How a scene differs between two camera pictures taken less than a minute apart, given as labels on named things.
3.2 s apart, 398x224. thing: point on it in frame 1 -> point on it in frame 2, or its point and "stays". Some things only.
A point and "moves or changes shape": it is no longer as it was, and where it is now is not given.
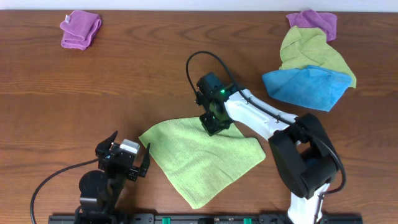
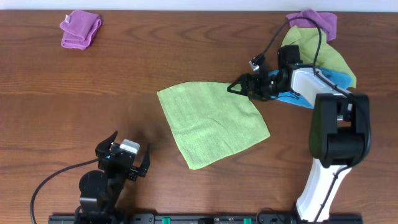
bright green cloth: [198, 164] moves or changes shape
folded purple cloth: [79, 29] stays
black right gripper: [211, 129] -> [255, 89]
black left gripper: [104, 150] stays
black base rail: [199, 218] stays
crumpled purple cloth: [311, 18] stays
